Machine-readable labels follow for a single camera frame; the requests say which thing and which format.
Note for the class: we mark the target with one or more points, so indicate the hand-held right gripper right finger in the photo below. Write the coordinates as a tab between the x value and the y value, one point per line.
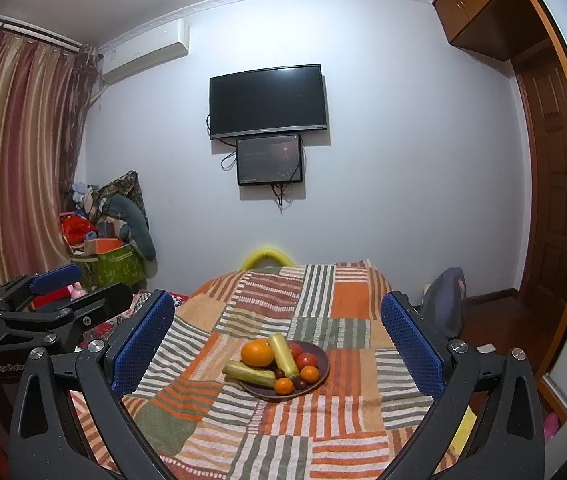
413	345

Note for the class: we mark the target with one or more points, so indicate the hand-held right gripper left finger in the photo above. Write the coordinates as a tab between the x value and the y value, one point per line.
138	340

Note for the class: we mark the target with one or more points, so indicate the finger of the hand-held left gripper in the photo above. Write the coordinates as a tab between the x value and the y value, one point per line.
58	277
108	300

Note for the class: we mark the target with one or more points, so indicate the purple plate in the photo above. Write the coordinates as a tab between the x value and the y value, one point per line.
321	360

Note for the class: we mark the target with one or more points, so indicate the small orange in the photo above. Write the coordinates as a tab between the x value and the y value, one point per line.
295	349
310	373
284	385

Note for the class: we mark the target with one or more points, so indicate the greenish yellow squash piece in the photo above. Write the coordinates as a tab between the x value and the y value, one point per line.
248	372

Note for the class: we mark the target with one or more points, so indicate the dark red plum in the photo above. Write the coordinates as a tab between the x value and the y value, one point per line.
301	384
280	373

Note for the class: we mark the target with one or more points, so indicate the pink toy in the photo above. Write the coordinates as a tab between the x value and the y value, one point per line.
78	291

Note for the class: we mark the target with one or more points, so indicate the green storage box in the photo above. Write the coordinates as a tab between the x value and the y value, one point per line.
113	270

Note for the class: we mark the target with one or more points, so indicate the red plastic bag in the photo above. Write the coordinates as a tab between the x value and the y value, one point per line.
78	230

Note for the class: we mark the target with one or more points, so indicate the purple backpack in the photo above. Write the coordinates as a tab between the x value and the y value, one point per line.
443	302

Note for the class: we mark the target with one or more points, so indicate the orange box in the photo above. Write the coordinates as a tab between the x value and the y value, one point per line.
105	246

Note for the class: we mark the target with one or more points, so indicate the grey plush toy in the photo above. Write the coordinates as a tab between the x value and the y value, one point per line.
136	225

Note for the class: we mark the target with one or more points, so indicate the yellow foam pad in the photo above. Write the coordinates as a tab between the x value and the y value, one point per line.
463	430

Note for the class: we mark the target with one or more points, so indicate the striped curtain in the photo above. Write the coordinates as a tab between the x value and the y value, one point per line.
18	150

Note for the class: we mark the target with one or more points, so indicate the red tomato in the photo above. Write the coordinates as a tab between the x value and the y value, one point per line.
307	361

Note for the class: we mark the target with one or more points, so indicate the dark floral cushion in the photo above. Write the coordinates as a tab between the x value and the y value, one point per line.
123	185

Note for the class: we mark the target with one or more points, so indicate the large orange with sticker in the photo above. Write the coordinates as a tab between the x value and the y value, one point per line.
257	354

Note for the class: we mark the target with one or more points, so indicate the yellow foam tube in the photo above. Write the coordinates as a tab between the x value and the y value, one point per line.
268	254

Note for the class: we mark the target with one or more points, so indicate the striped patchwork blanket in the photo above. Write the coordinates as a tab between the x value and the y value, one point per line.
263	435

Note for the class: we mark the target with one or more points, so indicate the brown wooden door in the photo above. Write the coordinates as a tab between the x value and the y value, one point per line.
553	210

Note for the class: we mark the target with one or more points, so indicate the curtain rod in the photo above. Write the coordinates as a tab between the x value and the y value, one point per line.
28	32

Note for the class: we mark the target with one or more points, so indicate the white air conditioner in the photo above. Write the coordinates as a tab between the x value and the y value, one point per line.
143	50

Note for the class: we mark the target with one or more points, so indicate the wooden overhead cabinet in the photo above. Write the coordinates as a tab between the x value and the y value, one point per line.
483	10

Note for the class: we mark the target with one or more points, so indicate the small black wall monitor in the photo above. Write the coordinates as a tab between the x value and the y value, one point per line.
269	160

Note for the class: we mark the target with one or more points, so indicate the black wall television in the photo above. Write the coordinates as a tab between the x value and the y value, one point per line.
268	100

